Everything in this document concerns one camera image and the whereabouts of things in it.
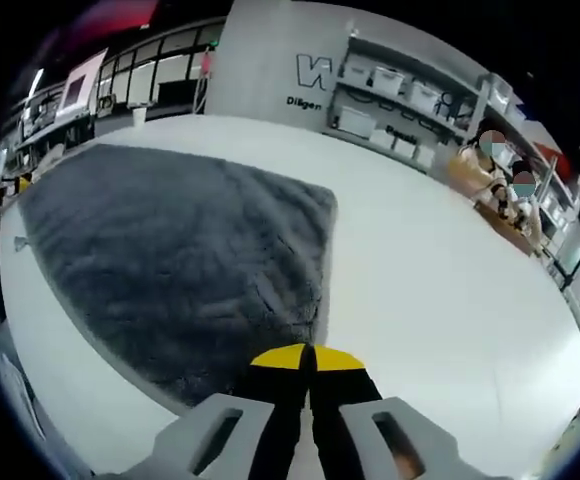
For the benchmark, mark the black monitor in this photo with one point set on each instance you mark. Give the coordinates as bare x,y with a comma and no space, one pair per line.
177,92

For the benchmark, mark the white lidded storage bin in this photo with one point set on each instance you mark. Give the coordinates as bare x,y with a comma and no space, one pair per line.
389,81
424,94
359,73

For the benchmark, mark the wooden tray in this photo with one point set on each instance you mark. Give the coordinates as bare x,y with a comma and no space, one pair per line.
500,226

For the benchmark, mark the large red screen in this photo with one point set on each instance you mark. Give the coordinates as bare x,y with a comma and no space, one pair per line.
115,17

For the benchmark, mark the white paper cup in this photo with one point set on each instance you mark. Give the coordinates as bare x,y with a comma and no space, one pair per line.
140,115

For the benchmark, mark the clear storage bin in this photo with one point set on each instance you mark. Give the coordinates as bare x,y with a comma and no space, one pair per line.
500,94

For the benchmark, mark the grey metal shelving rack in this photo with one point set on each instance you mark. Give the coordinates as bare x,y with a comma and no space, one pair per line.
484,92

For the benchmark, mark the large white storage bin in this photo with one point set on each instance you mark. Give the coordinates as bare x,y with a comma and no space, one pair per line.
357,121

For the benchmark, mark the pale display screen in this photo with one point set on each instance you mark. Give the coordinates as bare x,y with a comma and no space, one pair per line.
77,87

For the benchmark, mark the grey fluffy towel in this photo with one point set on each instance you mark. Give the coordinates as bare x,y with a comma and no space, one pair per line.
170,240

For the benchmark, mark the pink hanging cloth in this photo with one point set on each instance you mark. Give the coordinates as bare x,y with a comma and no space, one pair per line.
206,62

